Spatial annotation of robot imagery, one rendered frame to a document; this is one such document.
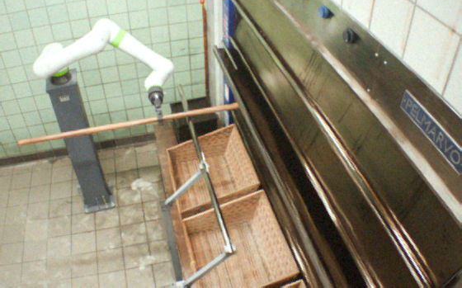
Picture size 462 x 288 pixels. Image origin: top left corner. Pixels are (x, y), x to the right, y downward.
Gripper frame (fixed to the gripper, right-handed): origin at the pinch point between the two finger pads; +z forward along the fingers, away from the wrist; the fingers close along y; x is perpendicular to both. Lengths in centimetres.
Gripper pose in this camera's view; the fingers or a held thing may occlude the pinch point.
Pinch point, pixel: (160, 118)
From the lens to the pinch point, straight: 221.0
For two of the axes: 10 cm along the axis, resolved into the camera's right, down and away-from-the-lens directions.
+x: -9.7, 1.6, -1.9
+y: 0.0, 7.8, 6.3
